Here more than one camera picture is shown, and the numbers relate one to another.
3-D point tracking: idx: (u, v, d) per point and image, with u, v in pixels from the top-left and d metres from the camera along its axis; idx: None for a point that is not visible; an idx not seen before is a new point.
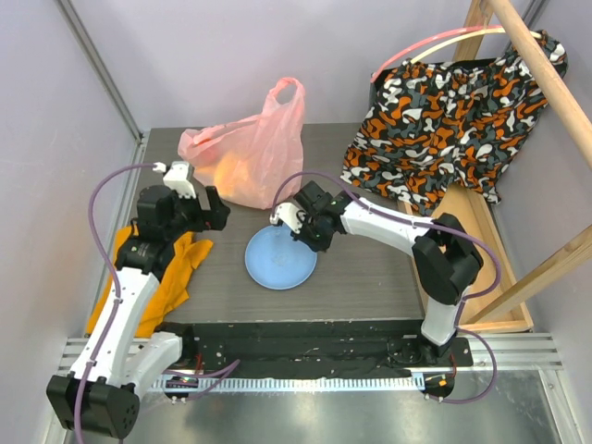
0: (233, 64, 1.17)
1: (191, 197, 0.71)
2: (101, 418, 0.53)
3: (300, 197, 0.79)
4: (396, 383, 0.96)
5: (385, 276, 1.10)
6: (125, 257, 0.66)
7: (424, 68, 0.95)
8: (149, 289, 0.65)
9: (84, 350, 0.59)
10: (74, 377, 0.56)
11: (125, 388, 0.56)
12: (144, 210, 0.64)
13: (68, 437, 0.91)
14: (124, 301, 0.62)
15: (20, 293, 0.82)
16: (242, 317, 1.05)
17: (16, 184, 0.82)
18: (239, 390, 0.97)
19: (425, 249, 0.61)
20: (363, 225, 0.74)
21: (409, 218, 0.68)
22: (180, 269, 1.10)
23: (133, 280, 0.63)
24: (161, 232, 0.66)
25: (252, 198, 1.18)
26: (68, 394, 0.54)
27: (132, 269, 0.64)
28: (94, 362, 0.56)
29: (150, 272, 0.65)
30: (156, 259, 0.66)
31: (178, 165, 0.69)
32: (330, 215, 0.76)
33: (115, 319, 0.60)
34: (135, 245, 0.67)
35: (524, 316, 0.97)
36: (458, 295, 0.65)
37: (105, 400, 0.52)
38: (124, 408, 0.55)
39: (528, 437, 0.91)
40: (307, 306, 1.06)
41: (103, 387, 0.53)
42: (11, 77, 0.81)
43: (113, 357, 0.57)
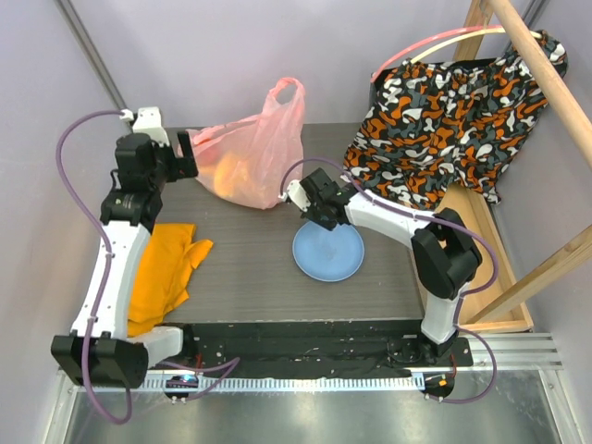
0: (233, 64, 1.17)
1: (165, 144, 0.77)
2: (113, 371, 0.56)
3: (305, 183, 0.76)
4: (396, 382, 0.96)
5: (385, 276, 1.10)
6: (111, 211, 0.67)
7: (424, 68, 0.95)
8: (141, 242, 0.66)
9: (82, 307, 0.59)
10: (78, 335, 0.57)
11: (129, 345, 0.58)
12: (124, 158, 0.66)
13: (68, 437, 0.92)
14: (116, 254, 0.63)
15: (21, 293, 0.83)
16: (241, 317, 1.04)
17: (16, 184, 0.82)
18: (239, 390, 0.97)
19: (424, 241, 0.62)
20: (364, 216, 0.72)
21: (410, 212, 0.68)
22: (180, 269, 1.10)
23: (124, 234, 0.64)
24: (144, 181, 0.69)
25: (252, 197, 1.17)
26: (76, 352, 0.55)
27: (119, 223, 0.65)
28: (96, 318, 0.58)
29: (139, 224, 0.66)
30: (143, 210, 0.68)
31: (148, 112, 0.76)
32: (337, 206, 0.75)
33: (109, 273, 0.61)
34: (118, 199, 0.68)
35: (524, 316, 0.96)
36: (454, 290, 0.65)
37: (115, 353, 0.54)
38: (131, 361, 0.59)
39: (528, 437, 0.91)
40: (309, 307, 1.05)
41: (109, 340, 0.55)
42: (11, 77, 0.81)
43: (113, 312, 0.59)
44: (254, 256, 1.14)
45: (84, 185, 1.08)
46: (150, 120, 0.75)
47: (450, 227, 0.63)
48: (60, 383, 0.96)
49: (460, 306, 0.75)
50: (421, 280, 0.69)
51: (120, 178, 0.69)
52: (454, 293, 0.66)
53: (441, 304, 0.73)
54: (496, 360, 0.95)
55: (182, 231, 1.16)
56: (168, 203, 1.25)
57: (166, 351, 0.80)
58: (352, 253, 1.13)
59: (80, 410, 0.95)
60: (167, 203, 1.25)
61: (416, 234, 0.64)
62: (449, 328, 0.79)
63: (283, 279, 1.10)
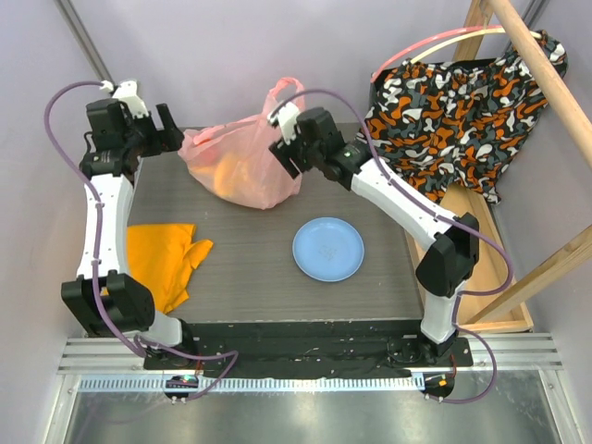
0: (233, 64, 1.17)
1: (143, 116, 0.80)
2: (126, 309, 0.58)
3: (307, 124, 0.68)
4: (396, 382, 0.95)
5: (385, 276, 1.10)
6: (91, 168, 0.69)
7: (424, 68, 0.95)
8: (127, 193, 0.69)
9: (83, 253, 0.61)
10: (84, 278, 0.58)
11: (139, 283, 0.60)
12: (97, 117, 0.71)
13: (68, 437, 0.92)
14: (105, 203, 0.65)
15: (22, 293, 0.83)
16: (242, 317, 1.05)
17: (16, 185, 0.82)
18: (239, 390, 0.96)
19: (443, 251, 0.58)
20: (376, 195, 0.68)
21: (432, 209, 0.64)
22: (180, 269, 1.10)
23: (109, 185, 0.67)
24: (119, 138, 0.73)
25: (252, 197, 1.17)
26: (86, 296, 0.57)
27: (103, 176, 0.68)
28: (100, 260, 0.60)
29: (121, 175, 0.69)
30: (123, 163, 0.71)
31: (127, 83, 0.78)
32: (340, 166, 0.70)
33: (103, 218, 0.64)
34: (96, 156, 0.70)
35: (524, 316, 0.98)
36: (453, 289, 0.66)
37: (123, 287, 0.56)
38: (142, 298, 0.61)
39: (528, 437, 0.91)
40: (308, 307, 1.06)
41: (117, 277, 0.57)
42: (11, 77, 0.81)
43: (115, 253, 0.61)
44: (254, 256, 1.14)
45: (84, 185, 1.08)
46: (128, 91, 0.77)
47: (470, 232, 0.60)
48: (60, 383, 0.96)
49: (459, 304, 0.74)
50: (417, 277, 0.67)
51: (94, 139, 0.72)
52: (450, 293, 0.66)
53: (438, 302, 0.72)
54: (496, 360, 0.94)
55: (181, 231, 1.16)
56: (169, 203, 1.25)
57: (166, 334, 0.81)
58: (351, 253, 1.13)
59: (80, 410, 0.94)
60: (167, 203, 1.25)
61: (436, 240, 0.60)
62: (447, 326, 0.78)
63: (284, 279, 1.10)
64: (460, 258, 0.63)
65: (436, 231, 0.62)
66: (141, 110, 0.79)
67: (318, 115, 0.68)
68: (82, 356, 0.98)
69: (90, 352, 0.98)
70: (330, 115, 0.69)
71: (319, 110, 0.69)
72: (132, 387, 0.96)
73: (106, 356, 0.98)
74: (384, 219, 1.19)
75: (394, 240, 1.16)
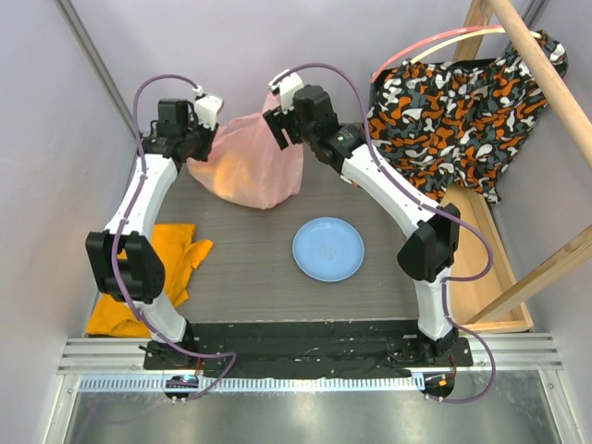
0: (234, 64, 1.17)
1: (208, 128, 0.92)
2: (139, 272, 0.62)
3: (305, 103, 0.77)
4: (396, 383, 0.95)
5: (385, 276, 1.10)
6: (149, 147, 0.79)
7: (424, 68, 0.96)
8: (167, 176, 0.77)
9: (116, 213, 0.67)
10: (109, 234, 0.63)
11: (154, 252, 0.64)
12: (165, 109, 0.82)
13: (68, 437, 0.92)
14: (149, 178, 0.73)
15: (22, 293, 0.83)
16: (242, 316, 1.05)
17: (17, 184, 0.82)
18: (239, 390, 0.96)
19: (425, 238, 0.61)
20: (368, 180, 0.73)
21: (417, 198, 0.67)
22: (180, 269, 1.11)
23: (156, 163, 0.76)
24: (178, 129, 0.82)
25: (251, 196, 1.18)
26: (106, 252, 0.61)
27: (154, 156, 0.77)
28: (128, 220, 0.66)
29: (169, 158, 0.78)
30: (175, 149, 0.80)
31: (215, 98, 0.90)
32: (332, 149, 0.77)
33: (141, 189, 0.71)
34: (154, 140, 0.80)
35: (524, 316, 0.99)
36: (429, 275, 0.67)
37: (141, 249, 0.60)
38: (155, 267, 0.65)
39: (527, 437, 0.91)
40: (307, 307, 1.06)
41: (137, 240, 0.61)
42: (12, 77, 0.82)
43: (141, 219, 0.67)
44: (254, 257, 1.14)
45: (85, 185, 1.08)
46: (211, 104, 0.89)
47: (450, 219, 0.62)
48: (60, 382, 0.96)
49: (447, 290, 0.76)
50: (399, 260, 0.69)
51: (157, 127, 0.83)
52: (430, 279, 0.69)
53: (427, 291, 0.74)
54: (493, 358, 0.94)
55: (182, 231, 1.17)
56: (169, 203, 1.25)
57: (168, 325, 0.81)
58: (351, 252, 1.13)
59: (80, 410, 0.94)
60: (168, 203, 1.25)
61: (419, 228, 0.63)
62: (441, 322, 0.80)
63: (284, 279, 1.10)
64: (440, 246, 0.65)
65: (418, 219, 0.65)
66: (209, 121, 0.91)
67: (316, 96, 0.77)
68: (82, 356, 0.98)
69: (90, 352, 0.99)
70: (328, 98, 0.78)
71: (318, 93, 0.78)
72: (132, 387, 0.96)
73: (106, 355, 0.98)
74: (384, 219, 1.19)
75: (394, 240, 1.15)
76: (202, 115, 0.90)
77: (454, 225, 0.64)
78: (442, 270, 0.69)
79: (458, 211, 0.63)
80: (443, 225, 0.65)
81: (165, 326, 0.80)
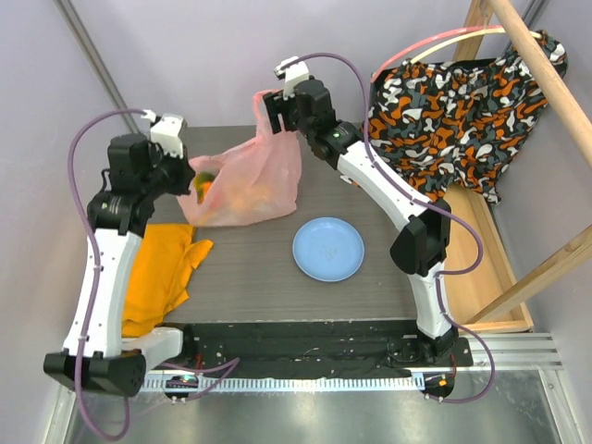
0: (233, 64, 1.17)
1: (178, 156, 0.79)
2: (107, 387, 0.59)
3: (305, 97, 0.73)
4: (396, 383, 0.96)
5: (386, 277, 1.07)
6: (98, 216, 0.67)
7: (424, 68, 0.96)
8: (129, 254, 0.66)
9: (73, 325, 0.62)
10: (69, 353, 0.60)
11: (123, 361, 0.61)
12: (117, 156, 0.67)
13: (68, 437, 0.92)
14: (104, 268, 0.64)
15: (21, 294, 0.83)
16: (242, 316, 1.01)
17: (15, 184, 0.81)
18: (239, 390, 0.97)
19: (416, 232, 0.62)
20: (361, 176, 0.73)
21: (409, 192, 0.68)
22: (179, 268, 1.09)
23: (110, 244, 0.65)
24: (137, 181, 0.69)
25: (277, 211, 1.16)
26: (68, 371, 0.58)
27: (107, 228, 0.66)
28: (87, 337, 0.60)
29: (127, 232, 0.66)
30: (132, 213, 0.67)
31: (171, 117, 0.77)
32: (328, 145, 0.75)
33: (98, 288, 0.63)
34: (105, 202, 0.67)
35: (524, 316, 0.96)
36: (418, 266, 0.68)
37: (105, 374, 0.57)
38: (127, 376, 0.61)
39: (527, 437, 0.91)
40: (308, 307, 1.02)
41: (100, 363, 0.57)
42: (11, 77, 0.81)
43: (104, 330, 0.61)
44: (254, 258, 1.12)
45: (84, 185, 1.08)
46: (169, 128, 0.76)
47: (442, 214, 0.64)
48: (60, 383, 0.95)
49: (442, 287, 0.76)
50: (391, 253, 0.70)
51: (111, 179, 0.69)
52: (423, 273, 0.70)
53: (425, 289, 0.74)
54: (491, 382, 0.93)
55: (181, 231, 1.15)
56: (168, 202, 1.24)
57: (163, 354, 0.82)
58: (352, 253, 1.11)
59: (80, 411, 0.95)
60: (167, 203, 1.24)
61: (410, 222, 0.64)
62: (439, 321, 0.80)
63: (285, 278, 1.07)
64: (432, 240, 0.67)
65: (410, 215, 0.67)
66: (176, 150, 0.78)
67: (316, 92, 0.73)
68: None
69: None
70: (329, 92, 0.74)
71: (319, 89, 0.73)
72: None
73: None
74: (384, 219, 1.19)
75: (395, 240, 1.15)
76: (164, 143, 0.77)
77: (445, 220, 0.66)
78: (433, 265, 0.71)
79: (449, 206, 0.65)
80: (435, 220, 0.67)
81: (162, 359, 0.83)
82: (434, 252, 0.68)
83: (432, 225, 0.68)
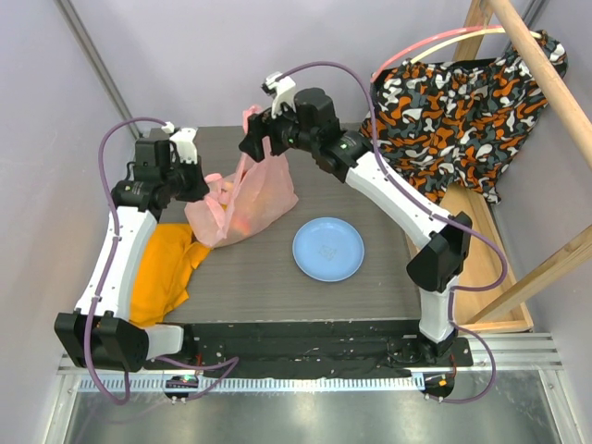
0: (233, 64, 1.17)
1: (191, 163, 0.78)
2: (113, 351, 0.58)
3: (307, 108, 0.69)
4: (396, 382, 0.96)
5: (386, 276, 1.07)
6: (120, 197, 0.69)
7: (424, 68, 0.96)
8: (148, 229, 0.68)
9: (88, 286, 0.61)
10: (81, 314, 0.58)
11: (132, 328, 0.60)
12: (142, 149, 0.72)
13: (68, 437, 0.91)
14: (123, 238, 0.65)
15: (22, 293, 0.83)
16: (243, 317, 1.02)
17: (15, 183, 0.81)
18: (239, 390, 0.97)
19: (438, 250, 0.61)
20: (373, 190, 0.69)
21: (428, 207, 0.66)
22: (180, 269, 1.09)
23: (130, 217, 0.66)
24: (158, 172, 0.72)
25: (281, 211, 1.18)
26: (78, 331, 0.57)
27: (129, 207, 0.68)
28: (100, 297, 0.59)
29: (146, 210, 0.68)
30: (152, 197, 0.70)
31: (188, 128, 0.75)
32: (336, 158, 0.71)
33: (115, 256, 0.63)
34: (129, 186, 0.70)
35: (524, 316, 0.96)
36: (439, 283, 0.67)
37: (115, 331, 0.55)
38: (133, 344, 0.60)
39: (527, 437, 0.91)
40: (308, 307, 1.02)
41: (109, 322, 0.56)
42: (12, 77, 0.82)
43: (117, 292, 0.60)
44: (253, 257, 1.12)
45: (84, 185, 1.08)
46: (186, 135, 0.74)
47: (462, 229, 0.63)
48: (60, 383, 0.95)
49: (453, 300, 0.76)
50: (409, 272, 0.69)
51: (135, 169, 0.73)
52: (441, 289, 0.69)
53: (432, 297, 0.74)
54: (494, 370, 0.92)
55: (182, 231, 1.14)
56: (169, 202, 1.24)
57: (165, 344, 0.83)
58: (351, 253, 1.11)
59: (80, 410, 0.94)
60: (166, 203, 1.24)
61: (432, 239, 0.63)
62: (445, 326, 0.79)
63: (284, 278, 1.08)
64: (453, 256, 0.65)
65: (431, 231, 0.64)
66: (191, 156, 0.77)
67: (319, 100, 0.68)
68: None
69: None
70: (332, 101, 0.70)
71: (322, 96, 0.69)
72: (132, 387, 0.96)
73: None
74: (384, 219, 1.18)
75: (394, 240, 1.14)
76: (183, 152, 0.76)
77: (467, 235, 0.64)
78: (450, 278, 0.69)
79: (468, 220, 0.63)
80: (455, 234, 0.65)
81: (162, 352, 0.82)
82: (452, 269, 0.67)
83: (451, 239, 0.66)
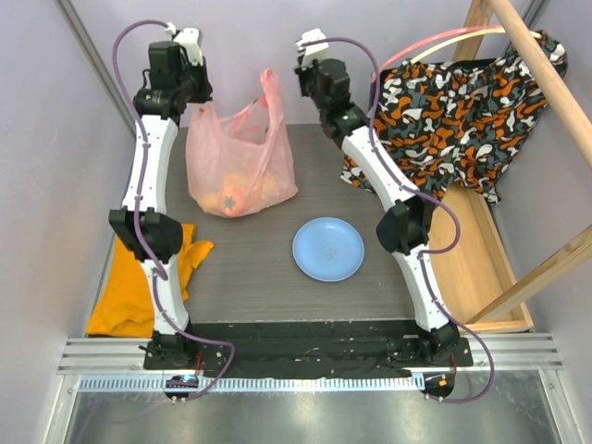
0: (233, 63, 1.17)
1: (198, 65, 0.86)
2: (157, 237, 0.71)
3: (327, 79, 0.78)
4: (396, 382, 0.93)
5: (385, 277, 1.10)
6: (142, 104, 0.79)
7: (424, 68, 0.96)
8: (169, 135, 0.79)
9: (129, 187, 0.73)
10: (129, 209, 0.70)
11: (170, 221, 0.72)
12: (155, 57, 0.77)
13: (68, 437, 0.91)
14: (152, 144, 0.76)
15: (22, 293, 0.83)
16: (242, 317, 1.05)
17: (16, 183, 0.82)
18: (239, 390, 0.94)
19: (399, 215, 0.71)
20: (361, 157, 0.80)
21: (400, 178, 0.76)
22: (180, 270, 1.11)
23: (156, 127, 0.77)
24: (173, 79, 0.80)
25: (280, 195, 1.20)
26: (129, 225, 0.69)
27: (151, 116, 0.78)
28: (141, 196, 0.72)
29: (167, 117, 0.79)
30: (171, 104, 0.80)
31: (190, 30, 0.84)
32: (336, 126, 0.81)
33: (148, 158, 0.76)
34: (148, 94, 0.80)
35: (524, 316, 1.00)
36: (400, 245, 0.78)
37: (158, 222, 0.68)
38: (172, 233, 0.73)
39: (527, 436, 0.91)
40: (309, 307, 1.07)
41: (154, 215, 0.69)
42: (13, 78, 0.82)
43: (154, 192, 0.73)
44: (255, 258, 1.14)
45: (84, 185, 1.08)
46: (189, 38, 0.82)
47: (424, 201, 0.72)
48: (61, 383, 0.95)
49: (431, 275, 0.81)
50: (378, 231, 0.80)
51: (151, 77, 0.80)
52: (405, 252, 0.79)
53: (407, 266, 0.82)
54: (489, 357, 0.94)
55: (182, 231, 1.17)
56: (170, 202, 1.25)
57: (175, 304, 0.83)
58: (352, 253, 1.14)
59: (80, 410, 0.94)
60: (167, 203, 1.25)
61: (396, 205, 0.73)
62: (433, 312, 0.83)
63: (287, 279, 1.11)
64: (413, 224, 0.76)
65: (397, 198, 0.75)
66: (196, 57, 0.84)
67: (338, 75, 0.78)
68: (82, 356, 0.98)
69: (90, 352, 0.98)
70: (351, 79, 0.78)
71: (341, 72, 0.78)
72: (132, 387, 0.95)
73: (105, 355, 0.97)
74: None
75: None
76: (189, 54, 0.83)
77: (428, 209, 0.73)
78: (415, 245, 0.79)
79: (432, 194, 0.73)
80: (419, 207, 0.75)
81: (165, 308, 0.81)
82: (414, 235, 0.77)
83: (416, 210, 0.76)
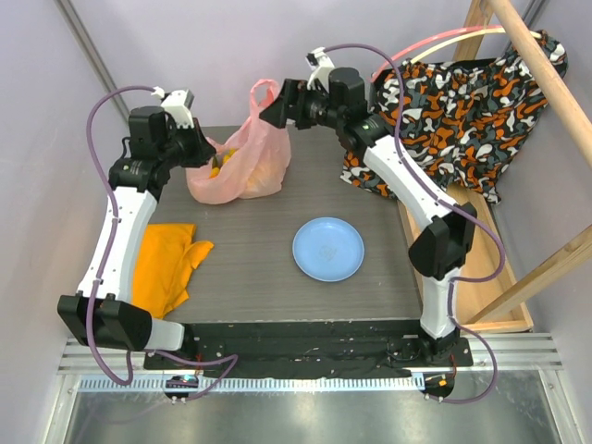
0: (233, 63, 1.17)
1: (188, 127, 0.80)
2: (115, 331, 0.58)
3: (339, 86, 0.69)
4: (395, 382, 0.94)
5: (386, 277, 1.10)
6: (118, 177, 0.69)
7: (424, 68, 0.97)
8: (146, 209, 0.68)
9: (88, 268, 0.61)
10: (83, 295, 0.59)
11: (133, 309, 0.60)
12: (137, 125, 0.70)
13: (68, 437, 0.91)
14: (122, 219, 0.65)
15: (21, 292, 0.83)
16: (242, 317, 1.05)
17: (14, 182, 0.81)
18: (239, 390, 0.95)
19: (437, 234, 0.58)
20: (386, 172, 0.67)
21: (435, 192, 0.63)
22: (180, 269, 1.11)
23: (129, 200, 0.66)
24: (154, 148, 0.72)
25: (263, 190, 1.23)
26: (80, 314, 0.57)
27: (127, 188, 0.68)
28: (101, 279, 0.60)
29: (145, 191, 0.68)
30: (151, 177, 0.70)
31: (178, 92, 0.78)
32: (356, 136, 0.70)
33: (115, 237, 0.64)
34: (127, 166, 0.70)
35: (524, 316, 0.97)
36: (437, 269, 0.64)
37: (117, 314, 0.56)
38: (135, 324, 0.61)
39: (527, 436, 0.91)
40: (309, 307, 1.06)
41: (113, 303, 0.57)
42: (12, 77, 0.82)
43: (117, 276, 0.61)
44: (255, 257, 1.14)
45: (84, 184, 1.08)
46: (176, 99, 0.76)
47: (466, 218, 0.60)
48: (60, 383, 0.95)
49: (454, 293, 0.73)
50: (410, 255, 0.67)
51: (130, 145, 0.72)
52: (438, 277, 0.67)
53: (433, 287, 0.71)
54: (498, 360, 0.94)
55: (182, 231, 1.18)
56: (169, 203, 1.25)
57: (165, 339, 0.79)
58: (352, 253, 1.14)
59: (80, 410, 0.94)
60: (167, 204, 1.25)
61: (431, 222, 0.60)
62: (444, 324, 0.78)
63: (287, 279, 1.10)
64: (452, 245, 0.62)
65: (433, 214, 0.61)
66: (186, 121, 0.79)
67: (351, 80, 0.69)
68: (81, 356, 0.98)
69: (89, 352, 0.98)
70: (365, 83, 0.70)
71: (355, 77, 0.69)
72: (132, 387, 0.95)
73: (105, 356, 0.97)
74: (384, 219, 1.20)
75: (394, 240, 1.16)
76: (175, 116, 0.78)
77: (471, 226, 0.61)
78: (450, 269, 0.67)
79: (474, 211, 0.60)
80: (459, 224, 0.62)
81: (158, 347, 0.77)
82: (454, 257, 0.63)
83: (452, 225, 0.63)
